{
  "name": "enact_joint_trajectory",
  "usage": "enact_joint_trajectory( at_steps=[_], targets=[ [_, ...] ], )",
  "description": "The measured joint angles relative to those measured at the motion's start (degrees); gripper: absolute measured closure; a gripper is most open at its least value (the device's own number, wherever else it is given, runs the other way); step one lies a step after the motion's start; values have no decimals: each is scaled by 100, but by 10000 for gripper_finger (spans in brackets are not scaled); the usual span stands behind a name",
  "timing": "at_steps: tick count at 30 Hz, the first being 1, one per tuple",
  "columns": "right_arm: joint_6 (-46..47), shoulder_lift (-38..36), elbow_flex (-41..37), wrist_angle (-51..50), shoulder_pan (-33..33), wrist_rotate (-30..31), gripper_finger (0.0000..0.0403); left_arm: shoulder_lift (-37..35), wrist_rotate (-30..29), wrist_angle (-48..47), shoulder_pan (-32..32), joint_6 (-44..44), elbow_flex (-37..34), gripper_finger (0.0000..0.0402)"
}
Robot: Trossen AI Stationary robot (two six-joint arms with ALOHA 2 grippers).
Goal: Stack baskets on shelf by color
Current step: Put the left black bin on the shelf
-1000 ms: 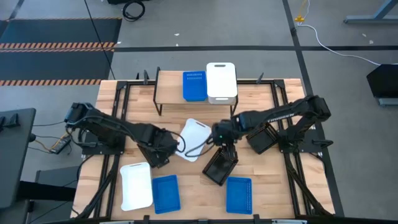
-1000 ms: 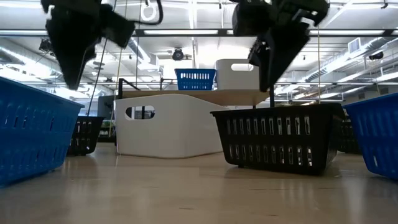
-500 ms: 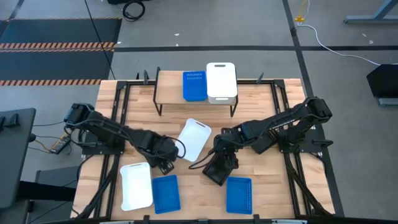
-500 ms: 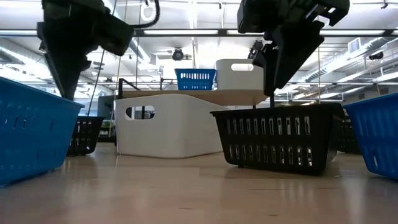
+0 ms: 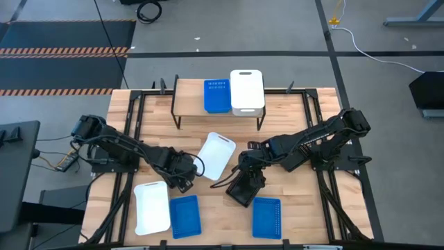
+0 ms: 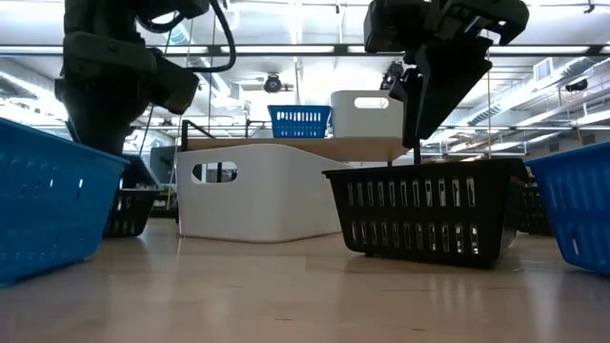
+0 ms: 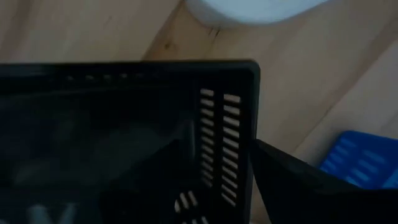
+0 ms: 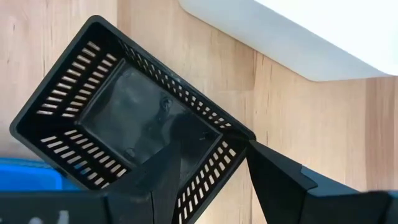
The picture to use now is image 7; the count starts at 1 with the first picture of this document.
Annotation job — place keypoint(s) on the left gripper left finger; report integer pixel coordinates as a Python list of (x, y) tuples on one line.
[(149, 193)]

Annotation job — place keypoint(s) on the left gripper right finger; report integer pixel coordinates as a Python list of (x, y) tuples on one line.
[(311, 199)]

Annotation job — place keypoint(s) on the blue slotted plastic basket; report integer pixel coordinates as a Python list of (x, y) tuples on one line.
[(382, 146)]

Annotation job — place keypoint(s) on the black slotted plastic basket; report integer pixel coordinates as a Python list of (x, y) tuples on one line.
[(217, 74)]

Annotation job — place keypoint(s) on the white plastic basket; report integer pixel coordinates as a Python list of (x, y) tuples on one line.
[(248, 9)]

